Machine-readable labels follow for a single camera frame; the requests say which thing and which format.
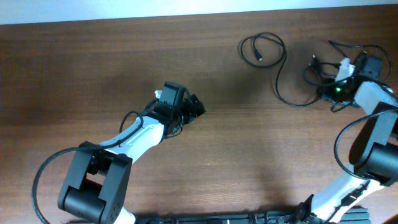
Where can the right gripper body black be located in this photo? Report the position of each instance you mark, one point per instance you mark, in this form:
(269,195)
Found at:
(336,91)

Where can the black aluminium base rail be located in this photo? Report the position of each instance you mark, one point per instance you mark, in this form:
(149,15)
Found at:
(248,217)

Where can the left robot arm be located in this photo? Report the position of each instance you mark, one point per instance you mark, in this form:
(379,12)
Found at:
(96,183)

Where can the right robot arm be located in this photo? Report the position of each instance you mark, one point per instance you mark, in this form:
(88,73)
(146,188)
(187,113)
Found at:
(372,158)

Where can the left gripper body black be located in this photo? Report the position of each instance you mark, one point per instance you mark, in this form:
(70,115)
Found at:
(187,111)

